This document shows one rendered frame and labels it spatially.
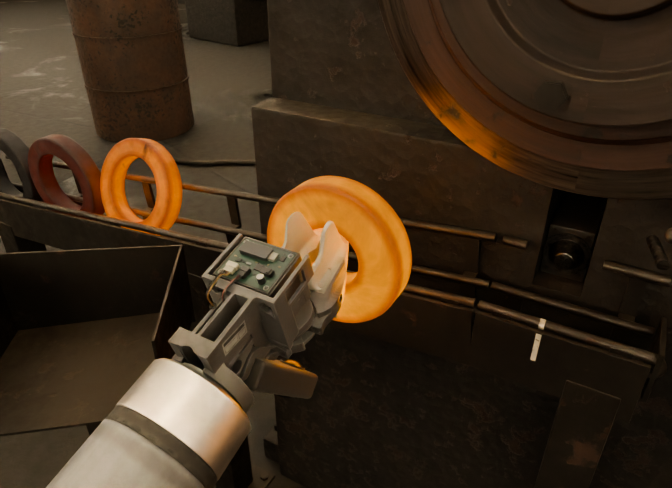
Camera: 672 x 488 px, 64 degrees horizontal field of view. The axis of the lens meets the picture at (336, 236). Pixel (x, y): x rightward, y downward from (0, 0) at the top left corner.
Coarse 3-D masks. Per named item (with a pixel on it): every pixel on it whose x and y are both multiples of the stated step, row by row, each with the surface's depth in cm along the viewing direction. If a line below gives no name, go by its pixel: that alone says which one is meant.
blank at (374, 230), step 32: (288, 192) 53; (320, 192) 51; (352, 192) 50; (320, 224) 53; (352, 224) 51; (384, 224) 49; (384, 256) 50; (352, 288) 54; (384, 288) 52; (352, 320) 56
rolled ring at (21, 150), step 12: (0, 132) 109; (12, 132) 110; (0, 144) 109; (12, 144) 108; (24, 144) 110; (12, 156) 109; (24, 156) 109; (0, 168) 119; (24, 168) 108; (0, 180) 118; (24, 180) 110; (12, 192) 119; (24, 192) 112; (36, 192) 112
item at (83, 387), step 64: (0, 256) 74; (64, 256) 75; (128, 256) 76; (0, 320) 76; (64, 320) 81; (128, 320) 81; (192, 320) 83; (0, 384) 71; (64, 384) 70; (128, 384) 69
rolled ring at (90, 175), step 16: (32, 144) 104; (48, 144) 101; (64, 144) 100; (32, 160) 106; (48, 160) 107; (64, 160) 101; (80, 160) 100; (32, 176) 109; (48, 176) 109; (80, 176) 101; (96, 176) 102; (48, 192) 109; (96, 192) 102; (80, 208) 109; (96, 208) 104
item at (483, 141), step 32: (384, 0) 55; (416, 64) 56; (448, 96) 56; (448, 128) 58; (480, 128) 56; (512, 160) 56; (544, 160) 54; (576, 192) 54; (608, 192) 52; (640, 192) 51
